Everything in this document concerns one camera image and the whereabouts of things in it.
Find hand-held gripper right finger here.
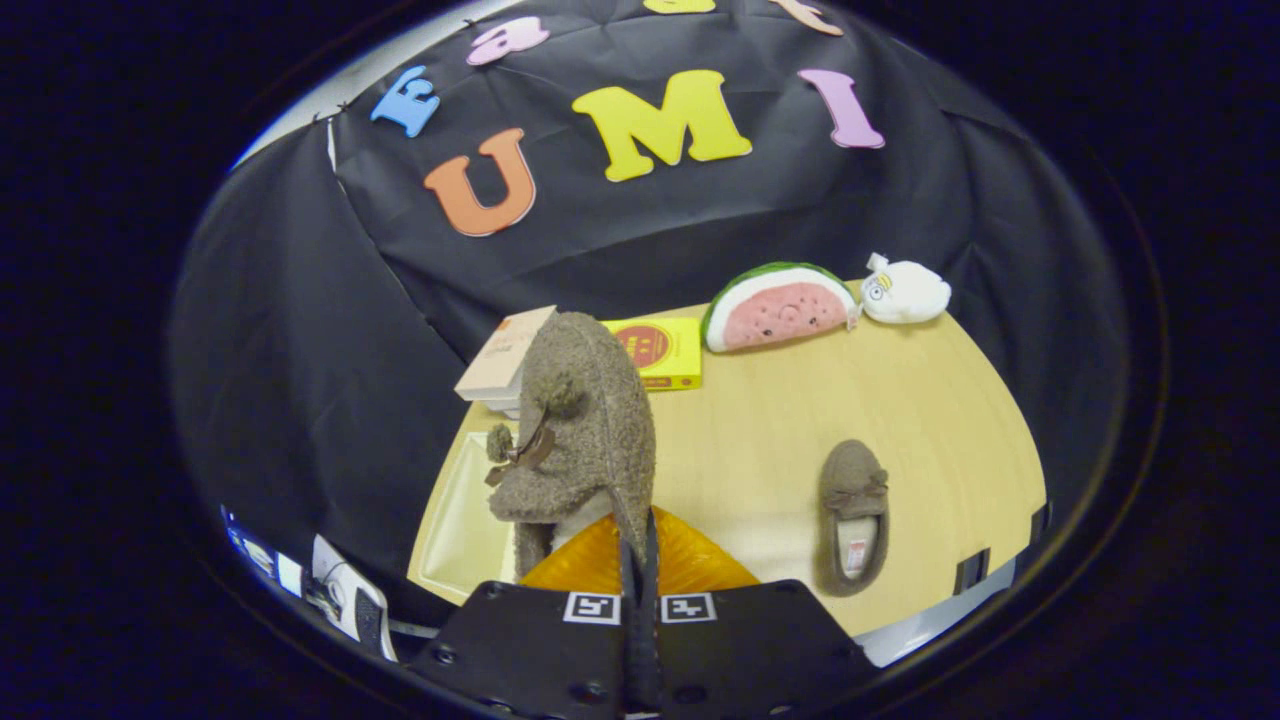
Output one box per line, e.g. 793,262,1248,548
643,505,881,720

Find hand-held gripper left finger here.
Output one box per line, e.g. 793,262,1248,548
410,508,642,720

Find cream storage box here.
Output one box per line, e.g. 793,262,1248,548
408,430,521,606

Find brown fuzzy slipper shoe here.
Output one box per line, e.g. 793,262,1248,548
485,311,658,581
815,440,891,598

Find white printed board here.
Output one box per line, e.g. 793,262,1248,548
310,535,398,663

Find beige book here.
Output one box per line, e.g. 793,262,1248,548
455,305,558,403

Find yellow book with red circle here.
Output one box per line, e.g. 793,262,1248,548
603,316,703,392

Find watermelon slice plush toy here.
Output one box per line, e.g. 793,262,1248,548
700,262,859,354

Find white plush toy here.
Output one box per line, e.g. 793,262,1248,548
860,252,953,325

